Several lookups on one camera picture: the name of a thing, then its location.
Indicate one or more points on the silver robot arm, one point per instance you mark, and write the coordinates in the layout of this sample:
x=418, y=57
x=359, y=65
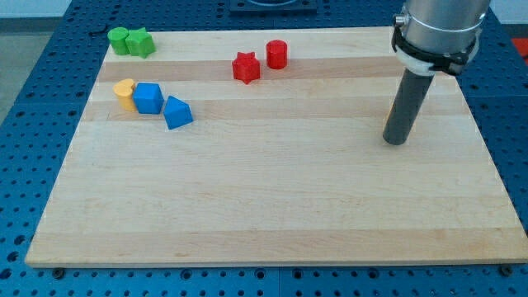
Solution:
x=438, y=35

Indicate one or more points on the red cylinder block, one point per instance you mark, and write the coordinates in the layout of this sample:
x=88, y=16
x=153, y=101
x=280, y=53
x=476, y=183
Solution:
x=276, y=54

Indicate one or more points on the blue cube block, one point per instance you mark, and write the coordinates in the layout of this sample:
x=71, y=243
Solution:
x=148, y=98

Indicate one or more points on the green star block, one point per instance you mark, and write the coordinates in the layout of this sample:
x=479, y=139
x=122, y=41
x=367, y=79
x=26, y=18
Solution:
x=140, y=43

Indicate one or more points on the dark grey cylindrical pointer tool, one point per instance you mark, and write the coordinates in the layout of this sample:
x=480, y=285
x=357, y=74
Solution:
x=407, y=103

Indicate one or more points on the wooden board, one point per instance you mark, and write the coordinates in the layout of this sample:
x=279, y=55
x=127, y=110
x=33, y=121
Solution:
x=288, y=170

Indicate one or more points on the green cylinder block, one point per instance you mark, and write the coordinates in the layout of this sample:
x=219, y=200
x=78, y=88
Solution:
x=117, y=37

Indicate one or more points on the red star block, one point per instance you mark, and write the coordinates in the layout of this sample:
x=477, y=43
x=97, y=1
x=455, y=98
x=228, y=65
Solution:
x=246, y=67

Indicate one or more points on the blue triangular prism block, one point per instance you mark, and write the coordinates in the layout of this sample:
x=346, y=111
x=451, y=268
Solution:
x=177, y=113

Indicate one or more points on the yellow heart block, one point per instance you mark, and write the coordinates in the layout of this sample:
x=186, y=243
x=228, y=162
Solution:
x=124, y=91

